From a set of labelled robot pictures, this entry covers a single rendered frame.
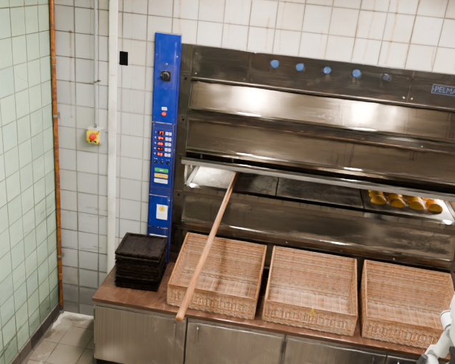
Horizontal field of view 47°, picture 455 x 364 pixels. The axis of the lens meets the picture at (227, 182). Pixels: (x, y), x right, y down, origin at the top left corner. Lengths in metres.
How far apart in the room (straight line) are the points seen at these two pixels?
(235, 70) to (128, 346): 1.87
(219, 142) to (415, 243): 1.42
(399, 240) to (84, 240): 2.17
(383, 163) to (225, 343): 1.47
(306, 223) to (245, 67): 1.09
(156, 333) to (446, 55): 2.39
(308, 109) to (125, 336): 1.83
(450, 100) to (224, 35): 1.37
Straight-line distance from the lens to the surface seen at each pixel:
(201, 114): 3.33
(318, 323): 3.30
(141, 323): 3.44
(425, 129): 3.35
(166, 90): 3.32
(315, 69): 3.23
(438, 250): 3.67
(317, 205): 3.46
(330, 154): 3.34
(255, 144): 3.33
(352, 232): 3.55
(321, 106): 3.26
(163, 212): 3.59
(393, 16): 3.21
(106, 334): 3.58
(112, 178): 3.62
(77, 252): 4.00
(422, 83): 3.30
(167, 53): 3.28
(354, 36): 3.20
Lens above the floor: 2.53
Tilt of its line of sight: 22 degrees down
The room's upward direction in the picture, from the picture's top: 6 degrees clockwise
